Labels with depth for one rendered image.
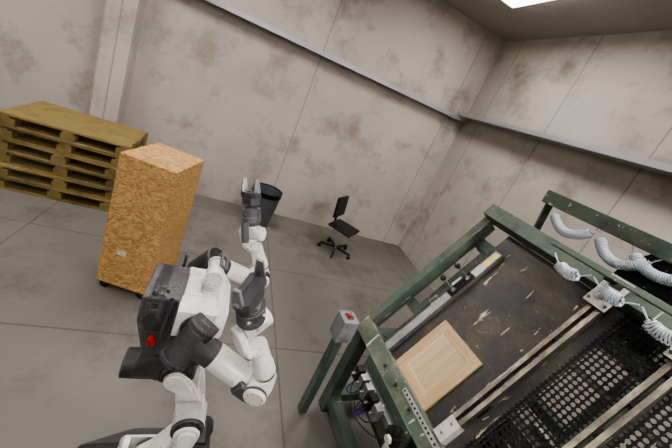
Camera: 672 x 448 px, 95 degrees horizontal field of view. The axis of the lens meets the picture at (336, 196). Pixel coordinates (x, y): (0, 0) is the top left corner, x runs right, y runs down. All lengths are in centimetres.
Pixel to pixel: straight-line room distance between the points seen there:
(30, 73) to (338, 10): 399
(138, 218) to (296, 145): 287
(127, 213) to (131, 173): 33
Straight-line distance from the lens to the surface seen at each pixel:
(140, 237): 294
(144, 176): 272
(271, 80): 488
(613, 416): 191
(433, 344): 216
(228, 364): 121
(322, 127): 506
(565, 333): 203
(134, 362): 160
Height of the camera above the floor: 222
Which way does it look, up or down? 17 degrees down
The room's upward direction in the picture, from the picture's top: 23 degrees clockwise
